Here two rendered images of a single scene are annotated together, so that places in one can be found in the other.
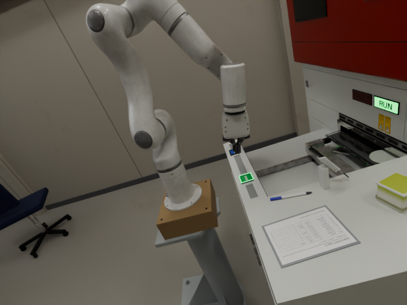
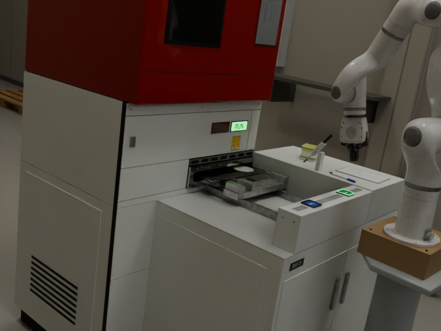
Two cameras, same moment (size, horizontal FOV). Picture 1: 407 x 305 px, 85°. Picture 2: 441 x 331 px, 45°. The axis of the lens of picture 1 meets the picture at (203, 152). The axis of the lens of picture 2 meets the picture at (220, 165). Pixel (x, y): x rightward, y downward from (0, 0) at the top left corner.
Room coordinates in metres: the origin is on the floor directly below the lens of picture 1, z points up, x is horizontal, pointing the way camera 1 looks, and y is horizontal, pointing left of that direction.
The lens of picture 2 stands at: (2.73, 0.53, 1.54)
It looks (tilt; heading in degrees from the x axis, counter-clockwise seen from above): 15 degrees down; 213
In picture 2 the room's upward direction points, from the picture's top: 8 degrees clockwise
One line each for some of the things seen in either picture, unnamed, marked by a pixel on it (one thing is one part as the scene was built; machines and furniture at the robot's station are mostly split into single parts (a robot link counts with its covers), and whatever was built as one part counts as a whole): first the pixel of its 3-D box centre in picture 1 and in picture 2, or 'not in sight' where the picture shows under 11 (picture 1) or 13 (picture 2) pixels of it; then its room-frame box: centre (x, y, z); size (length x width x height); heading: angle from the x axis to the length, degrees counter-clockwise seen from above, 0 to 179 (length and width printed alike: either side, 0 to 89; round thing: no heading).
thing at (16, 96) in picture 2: not in sight; (32, 102); (-2.02, -5.92, 0.06); 1.37 x 0.97 x 0.12; 81
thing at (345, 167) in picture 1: (332, 164); (256, 188); (0.78, -0.53, 0.87); 0.36 x 0.08 x 0.03; 174
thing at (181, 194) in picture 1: (176, 181); (416, 211); (0.88, 0.16, 1.01); 0.19 x 0.19 x 0.18
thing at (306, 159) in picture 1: (300, 161); (252, 206); (0.93, -0.45, 0.84); 0.50 x 0.02 x 0.03; 84
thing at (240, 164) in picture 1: (243, 175); (326, 216); (0.90, -0.14, 0.89); 0.55 x 0.09 x 0.14; 174
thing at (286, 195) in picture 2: not in sight; (289, 196); (0.66, -0.42, 0.84); 0.50 x 0.02 x 0.03; 84
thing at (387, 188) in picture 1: (398, 192); (310, 152); (0.42, -0.47, 1.00); 0.07 x 0.07 x 0.07; 9
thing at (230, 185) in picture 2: (314, 144); (235, 186); (0.94, -0.54, 0.89); 0.08 x 0.03 x 0.03; 84
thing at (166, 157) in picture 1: (161, 138); (424, 152); (0.92, 0.15, 1.22); 0.19 x 0.12 x 0.24; 161
